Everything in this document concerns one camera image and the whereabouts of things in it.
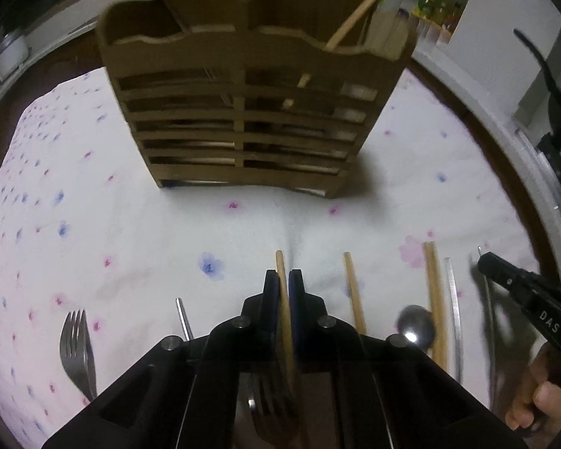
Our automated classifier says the wooden chopstick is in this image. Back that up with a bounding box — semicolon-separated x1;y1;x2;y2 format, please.
343;251;368;337
423;242;442;368
326;0;414;51
275;250;309;449
430;242;450;371

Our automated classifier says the metal fork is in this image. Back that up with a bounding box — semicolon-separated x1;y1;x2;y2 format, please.
59;309;98;402
247;373;301;449

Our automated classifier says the wooden slatted utensil holder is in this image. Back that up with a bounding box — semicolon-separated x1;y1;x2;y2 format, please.
96;0;417;199

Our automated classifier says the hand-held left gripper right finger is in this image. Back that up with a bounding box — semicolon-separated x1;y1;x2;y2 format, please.
288;269;529;449

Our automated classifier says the spice jar rack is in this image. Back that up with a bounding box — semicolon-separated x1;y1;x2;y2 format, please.
415;19;452;48

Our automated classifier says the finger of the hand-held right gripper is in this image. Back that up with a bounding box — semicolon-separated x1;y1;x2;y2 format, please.
477;251;530;291

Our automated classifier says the metal spoon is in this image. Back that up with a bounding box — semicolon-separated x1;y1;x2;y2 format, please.
397;305;437;349

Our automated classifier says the metal table knife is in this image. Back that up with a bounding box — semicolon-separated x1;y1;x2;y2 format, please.
444;257;465;384

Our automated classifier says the metal utensil handle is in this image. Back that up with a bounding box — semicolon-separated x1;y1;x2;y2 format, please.
176;297;195;341

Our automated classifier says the black cable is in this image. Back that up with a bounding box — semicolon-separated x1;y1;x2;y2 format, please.
513;28;561;120

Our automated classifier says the white floral cloth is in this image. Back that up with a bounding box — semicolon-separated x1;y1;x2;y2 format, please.
0;68;550;449

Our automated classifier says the person's right hand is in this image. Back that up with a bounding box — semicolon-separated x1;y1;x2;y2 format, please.
505;342;561;433

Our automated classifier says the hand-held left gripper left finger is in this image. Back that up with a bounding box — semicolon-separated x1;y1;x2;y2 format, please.
42;269;282;449

